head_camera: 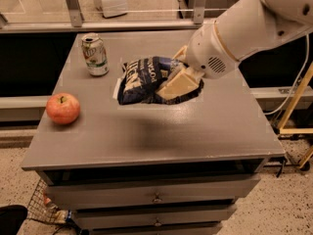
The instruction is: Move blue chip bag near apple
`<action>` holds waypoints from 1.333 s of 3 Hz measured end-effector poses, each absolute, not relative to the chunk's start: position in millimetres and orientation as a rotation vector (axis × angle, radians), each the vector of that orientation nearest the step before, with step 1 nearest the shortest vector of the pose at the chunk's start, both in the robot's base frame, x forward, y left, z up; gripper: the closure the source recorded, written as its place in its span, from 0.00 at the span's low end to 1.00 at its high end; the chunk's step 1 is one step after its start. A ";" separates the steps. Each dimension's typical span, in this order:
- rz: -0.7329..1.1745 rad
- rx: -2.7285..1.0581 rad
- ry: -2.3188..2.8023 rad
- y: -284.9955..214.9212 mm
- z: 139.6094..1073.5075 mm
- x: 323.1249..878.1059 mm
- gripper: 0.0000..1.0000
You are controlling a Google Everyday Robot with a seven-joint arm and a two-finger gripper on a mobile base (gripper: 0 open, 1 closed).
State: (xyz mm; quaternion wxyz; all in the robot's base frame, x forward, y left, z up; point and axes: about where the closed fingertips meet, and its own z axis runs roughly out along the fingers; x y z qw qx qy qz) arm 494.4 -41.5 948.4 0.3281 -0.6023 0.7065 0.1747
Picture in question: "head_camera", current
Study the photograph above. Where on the wire basket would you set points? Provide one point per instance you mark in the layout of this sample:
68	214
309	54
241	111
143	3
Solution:
42	209

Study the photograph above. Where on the blue chip bag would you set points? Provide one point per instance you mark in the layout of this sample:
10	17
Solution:
142	78

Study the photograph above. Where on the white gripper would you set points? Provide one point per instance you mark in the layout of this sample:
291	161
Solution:
205	51

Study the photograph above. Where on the top grey drawer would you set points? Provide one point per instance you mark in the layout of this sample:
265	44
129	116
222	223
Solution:
113	195

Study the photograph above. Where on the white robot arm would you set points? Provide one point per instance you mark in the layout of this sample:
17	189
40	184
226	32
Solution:
246	28

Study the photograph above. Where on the black object on floor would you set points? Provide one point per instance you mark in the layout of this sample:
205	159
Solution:
11	219

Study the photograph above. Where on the metal railing frame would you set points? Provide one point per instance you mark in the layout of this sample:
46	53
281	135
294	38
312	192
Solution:
34	16

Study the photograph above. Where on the green white soda can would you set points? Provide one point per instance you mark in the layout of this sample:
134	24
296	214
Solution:
95	54

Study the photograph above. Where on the red apple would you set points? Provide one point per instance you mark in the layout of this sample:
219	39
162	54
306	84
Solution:
63	108

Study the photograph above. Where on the bottom grey drawer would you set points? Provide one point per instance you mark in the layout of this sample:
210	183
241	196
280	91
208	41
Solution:
204	228

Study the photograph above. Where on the middle grey drawer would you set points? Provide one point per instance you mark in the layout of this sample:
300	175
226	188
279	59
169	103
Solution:
151	216

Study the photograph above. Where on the grey drawer cabinet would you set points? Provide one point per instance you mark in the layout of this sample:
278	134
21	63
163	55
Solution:
221	132

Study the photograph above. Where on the wooden yellow stand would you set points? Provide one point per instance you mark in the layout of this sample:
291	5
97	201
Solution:
282	130

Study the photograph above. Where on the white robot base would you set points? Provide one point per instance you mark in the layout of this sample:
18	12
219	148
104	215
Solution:
111	8

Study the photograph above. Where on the grey drawer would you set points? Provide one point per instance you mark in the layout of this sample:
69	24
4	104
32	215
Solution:
151	216
113	195
204	228

